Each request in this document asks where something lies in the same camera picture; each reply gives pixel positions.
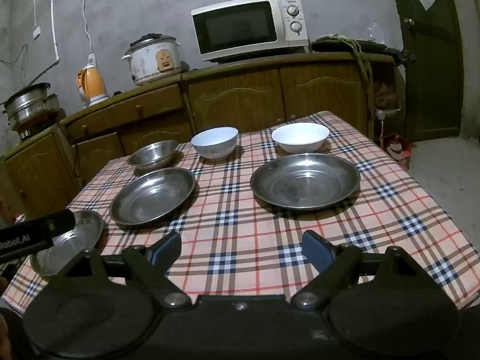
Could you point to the small steel plate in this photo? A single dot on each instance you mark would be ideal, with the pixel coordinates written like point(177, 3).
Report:
point(71, 249)

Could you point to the wooden kitchen cabinet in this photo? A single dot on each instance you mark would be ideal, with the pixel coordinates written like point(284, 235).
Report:
point(232, 97)

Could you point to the white wall switch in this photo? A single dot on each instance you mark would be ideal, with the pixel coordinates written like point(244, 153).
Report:
point(36, 32)

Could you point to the large steel plate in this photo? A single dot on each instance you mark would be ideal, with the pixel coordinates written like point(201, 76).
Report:
point(305, 182)

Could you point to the dark flat appliance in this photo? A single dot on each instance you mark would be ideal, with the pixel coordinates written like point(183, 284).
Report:
point(375, 47)

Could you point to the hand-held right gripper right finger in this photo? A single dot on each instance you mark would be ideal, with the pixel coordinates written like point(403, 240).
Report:
point(318, 251)

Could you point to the small steel bowl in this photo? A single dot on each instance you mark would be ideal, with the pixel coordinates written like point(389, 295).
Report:
point(153, 153)

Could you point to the portable stove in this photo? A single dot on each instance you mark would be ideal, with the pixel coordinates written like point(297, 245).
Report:
point(28, 129)

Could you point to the white wall conduit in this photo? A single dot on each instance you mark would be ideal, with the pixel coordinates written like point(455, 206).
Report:
point(54, 15)

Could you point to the white plug adapter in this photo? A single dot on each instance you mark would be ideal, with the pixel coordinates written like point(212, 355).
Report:
point(91, 59)

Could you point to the orange electric kettle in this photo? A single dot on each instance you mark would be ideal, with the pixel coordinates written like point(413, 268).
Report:
point(92, 84)

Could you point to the dark green door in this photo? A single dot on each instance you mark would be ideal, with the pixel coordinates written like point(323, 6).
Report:
point(431, 63)

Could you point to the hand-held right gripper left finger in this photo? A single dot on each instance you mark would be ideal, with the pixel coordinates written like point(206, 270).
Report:
point(165, 249)

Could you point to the white microwave oven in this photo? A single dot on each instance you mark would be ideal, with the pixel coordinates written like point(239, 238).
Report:
point(243, 26)

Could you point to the white rice cooker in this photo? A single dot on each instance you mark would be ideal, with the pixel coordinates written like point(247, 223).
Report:
point(153, 60)

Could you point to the red bag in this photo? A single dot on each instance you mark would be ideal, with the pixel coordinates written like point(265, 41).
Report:
point(397, 150)

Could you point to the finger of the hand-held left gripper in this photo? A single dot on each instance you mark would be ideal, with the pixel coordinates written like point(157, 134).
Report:
point(62, 223)

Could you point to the shallow white bowl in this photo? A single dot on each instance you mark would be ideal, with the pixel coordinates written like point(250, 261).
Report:
point(300, 137)

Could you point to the deep white bowl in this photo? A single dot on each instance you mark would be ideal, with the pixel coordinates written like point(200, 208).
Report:
point(215, 142)

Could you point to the medium steel plate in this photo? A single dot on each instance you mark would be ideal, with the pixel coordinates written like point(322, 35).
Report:
point(150, 198)

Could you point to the plaid tablecloth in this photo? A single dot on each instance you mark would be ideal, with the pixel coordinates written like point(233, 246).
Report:
point(232, 232)

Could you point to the steel steamer pot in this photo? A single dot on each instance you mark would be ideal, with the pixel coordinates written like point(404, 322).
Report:
point(28, 101)

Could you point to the white wall plug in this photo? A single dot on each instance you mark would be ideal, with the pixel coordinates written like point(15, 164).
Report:
point(386, 113)

